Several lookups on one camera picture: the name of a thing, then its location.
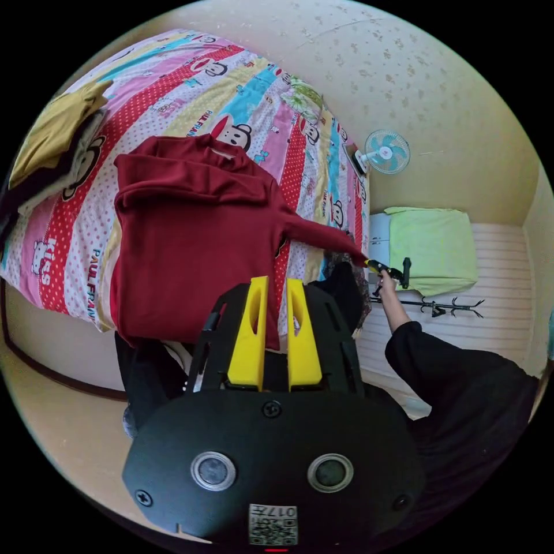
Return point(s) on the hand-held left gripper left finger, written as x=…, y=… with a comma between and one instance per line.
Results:
x=247, y=346

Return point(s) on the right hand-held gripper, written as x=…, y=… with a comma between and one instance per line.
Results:
x=388, y=272

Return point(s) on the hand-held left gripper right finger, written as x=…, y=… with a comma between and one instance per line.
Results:
x=305, y=350

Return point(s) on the red long sleeve shirt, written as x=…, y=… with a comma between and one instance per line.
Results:
x=190, y=242

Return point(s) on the person's right forearm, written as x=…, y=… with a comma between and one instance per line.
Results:
x=397, y=313

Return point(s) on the person's right hand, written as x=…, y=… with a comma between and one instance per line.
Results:
x=386, y=286

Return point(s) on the cupboard with green cloth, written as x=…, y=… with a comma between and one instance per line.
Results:
x=433, y=246

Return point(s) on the black coat rack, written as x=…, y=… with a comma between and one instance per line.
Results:
x=450, y=306

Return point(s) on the white and blue fan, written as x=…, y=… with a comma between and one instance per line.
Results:
x=386, y=151

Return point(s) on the person's body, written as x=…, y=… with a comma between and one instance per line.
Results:
x=467, y=411

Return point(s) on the green floral pillow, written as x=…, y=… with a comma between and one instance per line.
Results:
x=303, y=97

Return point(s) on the bed with cartoon printed sheet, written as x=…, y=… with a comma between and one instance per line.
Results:
x=143, y=104

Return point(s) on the pile of clothes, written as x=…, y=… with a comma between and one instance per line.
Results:
x=56, y=130

